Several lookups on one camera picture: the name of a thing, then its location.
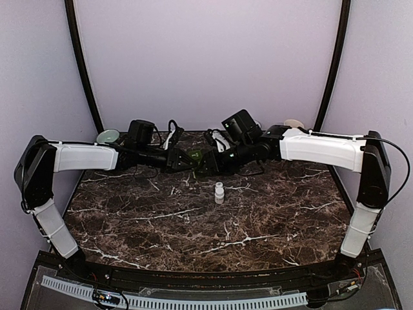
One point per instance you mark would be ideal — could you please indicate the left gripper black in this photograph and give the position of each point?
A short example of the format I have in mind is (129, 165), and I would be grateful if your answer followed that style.
(173, 161)

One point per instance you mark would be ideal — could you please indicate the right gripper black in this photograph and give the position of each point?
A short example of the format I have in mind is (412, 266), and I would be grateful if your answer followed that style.
(211, 159)

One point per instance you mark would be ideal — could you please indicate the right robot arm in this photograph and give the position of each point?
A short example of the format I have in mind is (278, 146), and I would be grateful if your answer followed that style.
(365, 155)

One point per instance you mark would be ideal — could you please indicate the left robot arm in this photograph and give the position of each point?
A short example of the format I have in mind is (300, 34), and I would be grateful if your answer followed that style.
(42, 159)

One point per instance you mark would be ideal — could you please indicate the white pill bottle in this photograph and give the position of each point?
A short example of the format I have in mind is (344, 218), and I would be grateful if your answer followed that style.
(219, 195)

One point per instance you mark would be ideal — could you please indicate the pale green bowl left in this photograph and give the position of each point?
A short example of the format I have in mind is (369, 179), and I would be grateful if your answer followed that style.
(108, 136)

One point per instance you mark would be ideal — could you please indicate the cream floral mug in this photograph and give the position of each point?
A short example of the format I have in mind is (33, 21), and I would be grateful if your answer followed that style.
(293, 123)

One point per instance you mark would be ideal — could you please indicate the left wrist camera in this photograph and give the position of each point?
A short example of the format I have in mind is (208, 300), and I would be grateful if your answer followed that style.
(174, 134)

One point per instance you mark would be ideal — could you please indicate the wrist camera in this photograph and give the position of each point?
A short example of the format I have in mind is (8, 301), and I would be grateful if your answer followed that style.
(216, 139)
(174, 134)

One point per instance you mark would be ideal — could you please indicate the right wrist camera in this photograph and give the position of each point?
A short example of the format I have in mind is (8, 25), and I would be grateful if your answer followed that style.
(216, 139)

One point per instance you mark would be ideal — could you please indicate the white slotted cable duct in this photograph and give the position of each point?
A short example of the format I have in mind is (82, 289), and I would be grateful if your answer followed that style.
(173, 299)

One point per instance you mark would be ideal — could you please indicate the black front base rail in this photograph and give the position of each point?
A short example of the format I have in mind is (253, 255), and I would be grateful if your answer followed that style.
(304, 277)

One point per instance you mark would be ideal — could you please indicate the left black frame post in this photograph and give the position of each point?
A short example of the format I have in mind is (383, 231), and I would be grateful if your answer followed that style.
(81, 64)

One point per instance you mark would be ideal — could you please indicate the black frame post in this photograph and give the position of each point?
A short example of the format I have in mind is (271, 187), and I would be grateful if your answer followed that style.
(81, 64)
(334, 65)

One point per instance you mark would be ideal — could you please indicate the right black frame post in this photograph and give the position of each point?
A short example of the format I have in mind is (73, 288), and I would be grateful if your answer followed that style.
(334, 65)

